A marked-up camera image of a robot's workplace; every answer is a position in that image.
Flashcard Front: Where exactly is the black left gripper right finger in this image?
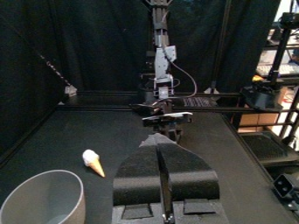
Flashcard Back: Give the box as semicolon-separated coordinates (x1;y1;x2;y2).
156;133;221;203

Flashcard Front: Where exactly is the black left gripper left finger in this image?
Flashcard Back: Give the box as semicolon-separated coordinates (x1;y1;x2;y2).
112;133;162;207

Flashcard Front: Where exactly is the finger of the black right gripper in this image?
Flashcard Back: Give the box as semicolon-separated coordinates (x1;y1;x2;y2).
156;125;173;138
172;125;184;144

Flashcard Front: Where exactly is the grey bowl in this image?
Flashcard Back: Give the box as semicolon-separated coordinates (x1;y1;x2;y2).
0;169;88;224

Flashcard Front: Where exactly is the toy ice cream cone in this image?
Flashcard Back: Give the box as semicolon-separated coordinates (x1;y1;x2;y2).
81;149;106;179

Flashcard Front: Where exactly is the brown cardboard box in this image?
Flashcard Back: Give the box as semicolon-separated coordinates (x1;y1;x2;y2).
237;111;282;133

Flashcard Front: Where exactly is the black mesh equipment case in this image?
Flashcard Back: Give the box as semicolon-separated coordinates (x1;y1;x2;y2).
237;131;299;168

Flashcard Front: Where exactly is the white computer keyboard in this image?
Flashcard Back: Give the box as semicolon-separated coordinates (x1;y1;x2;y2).
254;63;299;77

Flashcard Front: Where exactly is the black cloth curtain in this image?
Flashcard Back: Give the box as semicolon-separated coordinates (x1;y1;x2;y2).
0;0;281;152

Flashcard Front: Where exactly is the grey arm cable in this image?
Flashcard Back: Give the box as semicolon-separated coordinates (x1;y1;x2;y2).
169;58;198;99

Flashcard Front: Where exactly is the black table frame rail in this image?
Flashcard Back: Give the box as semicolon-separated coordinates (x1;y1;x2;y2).
53;90;284;114

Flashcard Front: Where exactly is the black plastic mount box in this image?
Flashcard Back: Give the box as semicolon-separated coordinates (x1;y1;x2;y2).
238;83;284;113

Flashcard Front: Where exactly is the black metal corner bracket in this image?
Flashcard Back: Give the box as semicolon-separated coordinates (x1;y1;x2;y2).
270;172;299;212

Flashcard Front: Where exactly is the small white bracket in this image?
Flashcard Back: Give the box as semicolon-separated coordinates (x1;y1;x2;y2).
62;85;78;98

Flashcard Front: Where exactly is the black white striped cord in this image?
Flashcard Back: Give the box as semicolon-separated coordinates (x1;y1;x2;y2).
37;53;72;88

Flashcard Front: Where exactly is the black aluminium frame post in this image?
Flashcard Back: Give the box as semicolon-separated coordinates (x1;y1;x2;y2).
265;11;299;84

